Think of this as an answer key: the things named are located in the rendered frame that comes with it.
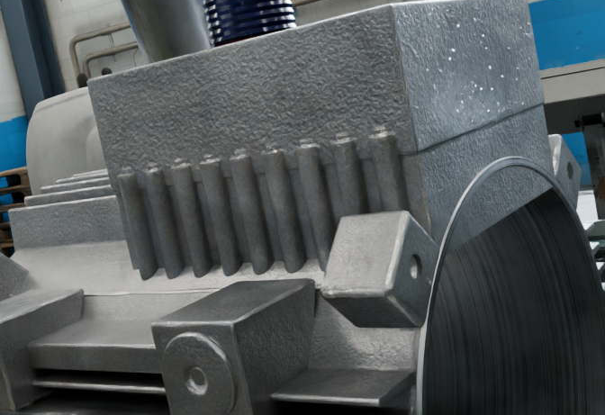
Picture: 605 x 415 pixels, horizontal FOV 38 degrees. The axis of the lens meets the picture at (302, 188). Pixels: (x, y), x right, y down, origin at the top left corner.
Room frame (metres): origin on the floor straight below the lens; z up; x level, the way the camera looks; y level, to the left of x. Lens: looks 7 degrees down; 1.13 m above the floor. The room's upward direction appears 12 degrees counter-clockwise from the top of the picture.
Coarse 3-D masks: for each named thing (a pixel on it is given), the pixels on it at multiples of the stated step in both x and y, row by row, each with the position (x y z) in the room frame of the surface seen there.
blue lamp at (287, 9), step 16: (208, 0) 0.59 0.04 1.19; (224, 0) 0.58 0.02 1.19; (240, 0) 0.58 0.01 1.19; (256, 0) 0.58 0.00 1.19; (272, 0) 0.58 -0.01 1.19; (288, 0) 0.60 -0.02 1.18; (208, 16) 0.60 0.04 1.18; (224, 16) 0.58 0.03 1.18; (240, 16) 0.58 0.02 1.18; (256, 16) 0.58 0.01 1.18; (272, 16) 0.58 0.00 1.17; (288, 16) 0.59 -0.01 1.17; (224, 32) 0.58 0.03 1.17; (240, 32) 0.58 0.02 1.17; (256, 32) 0.58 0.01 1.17
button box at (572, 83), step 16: (576, 64) 1.02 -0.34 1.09; (592, 64) 1.01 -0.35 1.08; (544, 80) 1.03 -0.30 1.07; (560, 80) 1.02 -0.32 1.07; (576, 80) 1.01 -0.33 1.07; (592, 80) 1.00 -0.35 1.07; (544, 96) 1.02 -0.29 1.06; (560, 96) 1.00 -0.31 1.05; (576, 96) 0.99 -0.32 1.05; (592, 96) 0.98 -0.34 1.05; (544, 112) 1.02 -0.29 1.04; (560, 112) 1.02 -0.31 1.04; (576, 112) 1.01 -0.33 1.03; (592, 112) 1.01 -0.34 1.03; (560, 128) 1.04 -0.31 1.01; (576, 128) 1.04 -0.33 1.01
